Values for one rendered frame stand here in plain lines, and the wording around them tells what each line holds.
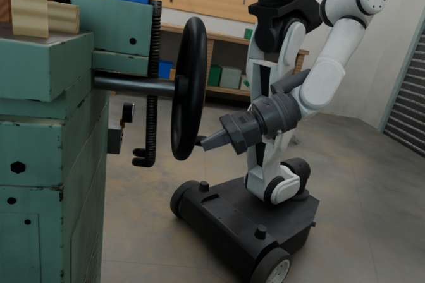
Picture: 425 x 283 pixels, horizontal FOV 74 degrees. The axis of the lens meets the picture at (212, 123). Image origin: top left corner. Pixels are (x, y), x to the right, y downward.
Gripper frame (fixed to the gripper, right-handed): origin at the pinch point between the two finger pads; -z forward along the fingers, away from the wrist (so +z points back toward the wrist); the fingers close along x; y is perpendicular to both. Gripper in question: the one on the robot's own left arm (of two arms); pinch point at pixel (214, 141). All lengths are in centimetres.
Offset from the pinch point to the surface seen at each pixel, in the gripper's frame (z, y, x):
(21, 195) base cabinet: -26.7, 15.8, -19.4
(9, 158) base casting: -24.8, 21.0, -19.1
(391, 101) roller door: 230, -182, 220
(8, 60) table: -16.5, 31.2, -22.1
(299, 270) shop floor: 14, -91, 21
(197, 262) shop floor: -25, -69, 29
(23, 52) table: -14.8, 31.5, -22.1
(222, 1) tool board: 86, -12, 320
